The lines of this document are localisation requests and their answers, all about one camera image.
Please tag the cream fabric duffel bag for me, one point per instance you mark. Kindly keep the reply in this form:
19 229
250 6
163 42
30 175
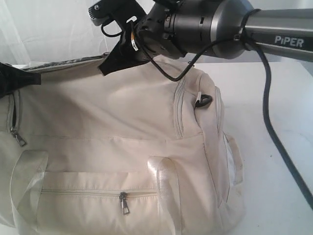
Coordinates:
128 153

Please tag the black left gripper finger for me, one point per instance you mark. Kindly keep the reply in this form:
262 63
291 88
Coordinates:
12 79

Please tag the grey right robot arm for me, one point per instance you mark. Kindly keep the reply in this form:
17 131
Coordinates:
218 28

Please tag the white backdrop curtain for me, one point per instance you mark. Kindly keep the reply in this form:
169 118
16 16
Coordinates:
49 31

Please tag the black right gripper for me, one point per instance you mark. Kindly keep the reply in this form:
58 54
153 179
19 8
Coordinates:
145 35

